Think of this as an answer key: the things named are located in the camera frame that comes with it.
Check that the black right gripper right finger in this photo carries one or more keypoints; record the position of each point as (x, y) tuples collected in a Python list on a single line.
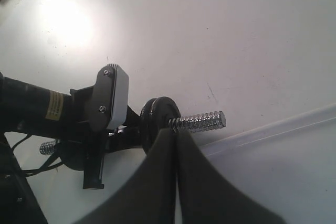
[(206, 196)]

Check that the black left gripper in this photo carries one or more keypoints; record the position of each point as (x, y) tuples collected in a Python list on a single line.
[(124, 137)]

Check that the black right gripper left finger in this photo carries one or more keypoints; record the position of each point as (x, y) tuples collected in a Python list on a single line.
[(149, 195)]

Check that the black far-end weight plate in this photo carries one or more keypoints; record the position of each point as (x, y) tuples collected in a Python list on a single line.
[(72, 154)]

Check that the chrome threaded dumbbell bar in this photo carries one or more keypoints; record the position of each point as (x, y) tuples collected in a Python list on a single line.
[(195, 123)]

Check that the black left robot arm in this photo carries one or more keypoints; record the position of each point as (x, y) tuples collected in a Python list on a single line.
[(33, 111)]

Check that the white rectangular plastic tray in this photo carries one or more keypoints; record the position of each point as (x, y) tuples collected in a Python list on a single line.
[(287, 166)]

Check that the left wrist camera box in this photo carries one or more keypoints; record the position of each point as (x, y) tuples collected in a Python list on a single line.
[(108, 105)]

